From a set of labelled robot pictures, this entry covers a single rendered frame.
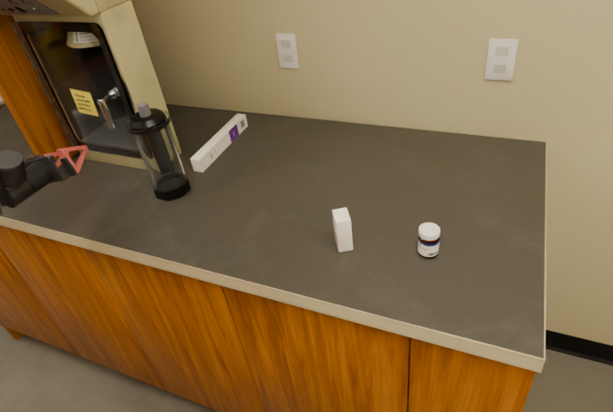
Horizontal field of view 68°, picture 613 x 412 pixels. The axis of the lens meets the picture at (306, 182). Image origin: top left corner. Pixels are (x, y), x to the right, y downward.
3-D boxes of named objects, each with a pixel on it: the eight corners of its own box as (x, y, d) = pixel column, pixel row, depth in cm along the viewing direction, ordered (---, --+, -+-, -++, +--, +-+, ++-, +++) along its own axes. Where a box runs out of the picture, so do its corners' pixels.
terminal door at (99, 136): (77, 147, 144) (15, 20, 120) (152, 159, 132) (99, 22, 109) (75, 148, 143) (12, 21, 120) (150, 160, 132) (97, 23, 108)
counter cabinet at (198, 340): (113, 242, 257) (40, 98, 204) (500, 341, 181) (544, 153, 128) (14, 339, 210) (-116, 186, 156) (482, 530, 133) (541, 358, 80)
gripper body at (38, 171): (29, 159, 108) (2, 175, 103) (53, 152, 103) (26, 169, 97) (46, 180, 111) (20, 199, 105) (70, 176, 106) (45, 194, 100)
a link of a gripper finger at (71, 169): (67, 139, 112) (36, 158, 105) (84, 133, 108) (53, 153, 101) (83, 161, 115) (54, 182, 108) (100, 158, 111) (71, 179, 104)
